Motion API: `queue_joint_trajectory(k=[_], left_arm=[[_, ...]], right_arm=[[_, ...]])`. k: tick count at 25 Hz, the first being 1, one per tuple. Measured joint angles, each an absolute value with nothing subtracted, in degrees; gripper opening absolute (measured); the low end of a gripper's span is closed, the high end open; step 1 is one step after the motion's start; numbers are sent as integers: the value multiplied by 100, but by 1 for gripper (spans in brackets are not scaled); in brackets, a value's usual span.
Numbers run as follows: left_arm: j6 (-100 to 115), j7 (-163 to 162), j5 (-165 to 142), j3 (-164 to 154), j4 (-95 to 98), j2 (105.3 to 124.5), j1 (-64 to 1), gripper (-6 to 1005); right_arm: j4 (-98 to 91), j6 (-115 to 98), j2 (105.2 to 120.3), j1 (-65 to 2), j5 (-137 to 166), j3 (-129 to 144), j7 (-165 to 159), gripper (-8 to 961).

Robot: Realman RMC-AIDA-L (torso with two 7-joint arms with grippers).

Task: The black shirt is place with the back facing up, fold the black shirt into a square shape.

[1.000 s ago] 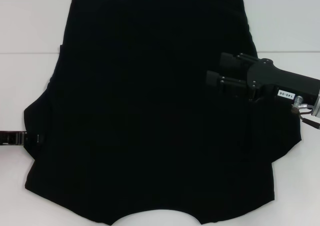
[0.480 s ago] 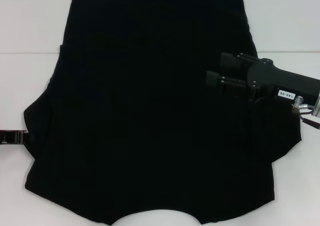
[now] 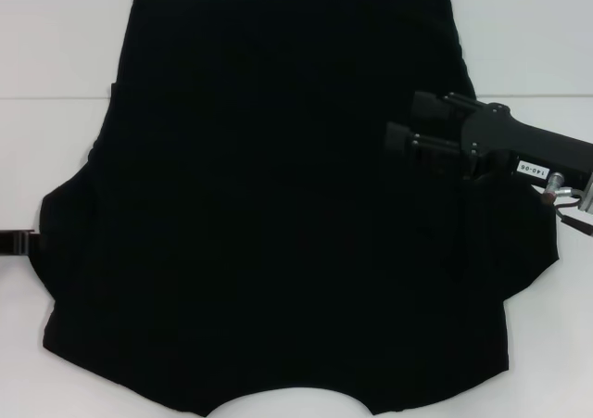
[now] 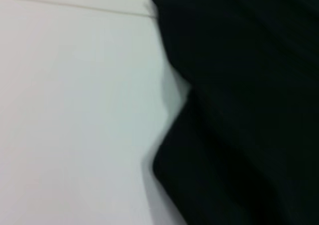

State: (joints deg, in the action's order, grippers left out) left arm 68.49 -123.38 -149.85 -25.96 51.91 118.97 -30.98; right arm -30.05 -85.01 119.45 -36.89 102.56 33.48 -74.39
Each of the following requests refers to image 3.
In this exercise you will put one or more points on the black shirt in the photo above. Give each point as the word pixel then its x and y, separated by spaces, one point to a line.
pixel 278 158

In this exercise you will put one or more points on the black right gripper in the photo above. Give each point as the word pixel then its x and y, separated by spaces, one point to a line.
pixel 533 149

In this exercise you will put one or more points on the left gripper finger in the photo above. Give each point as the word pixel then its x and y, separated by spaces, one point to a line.
pixel 18 242

